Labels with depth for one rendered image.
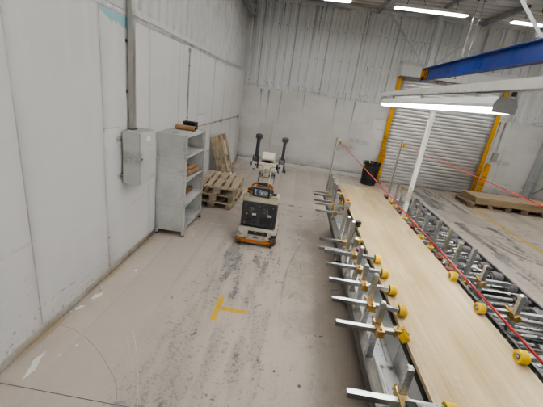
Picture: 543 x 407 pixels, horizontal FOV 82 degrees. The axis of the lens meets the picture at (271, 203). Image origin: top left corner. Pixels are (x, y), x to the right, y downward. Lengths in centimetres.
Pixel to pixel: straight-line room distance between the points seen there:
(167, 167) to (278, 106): 651
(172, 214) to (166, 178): 55
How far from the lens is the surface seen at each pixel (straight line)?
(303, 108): 1064
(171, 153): 469
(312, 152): 1077
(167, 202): 491
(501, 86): 206
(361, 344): 245
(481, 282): 331
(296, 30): 1083
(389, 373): 246
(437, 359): 228
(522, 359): 256
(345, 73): 1077
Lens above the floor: 223
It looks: 19 degrees down
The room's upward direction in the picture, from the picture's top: 8 degrees clockwise
